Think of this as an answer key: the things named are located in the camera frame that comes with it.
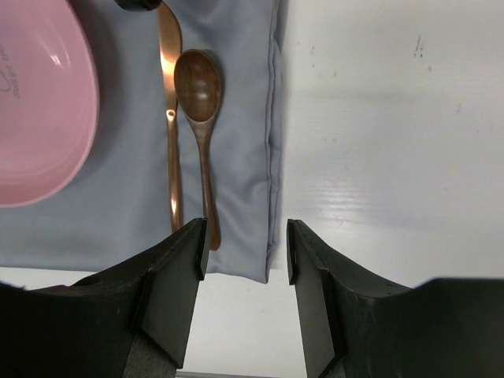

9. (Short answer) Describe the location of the grey cloth placemat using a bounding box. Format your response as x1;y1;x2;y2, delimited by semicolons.
1;1;286;283

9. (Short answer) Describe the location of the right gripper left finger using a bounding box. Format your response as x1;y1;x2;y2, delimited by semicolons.
1;218;209;377

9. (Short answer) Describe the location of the copper knife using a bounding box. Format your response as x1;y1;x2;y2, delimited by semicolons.
157;2;183;232

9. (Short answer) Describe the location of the pink plate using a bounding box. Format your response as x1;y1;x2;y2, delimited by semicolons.
1;1;99;208

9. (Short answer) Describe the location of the copper spoon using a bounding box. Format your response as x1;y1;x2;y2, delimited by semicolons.
174;49;222;251

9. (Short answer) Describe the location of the red mug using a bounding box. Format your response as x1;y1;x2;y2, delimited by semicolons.
115;0;163;12

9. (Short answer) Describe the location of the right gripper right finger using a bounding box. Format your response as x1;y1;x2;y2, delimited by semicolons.
287;220;503;377

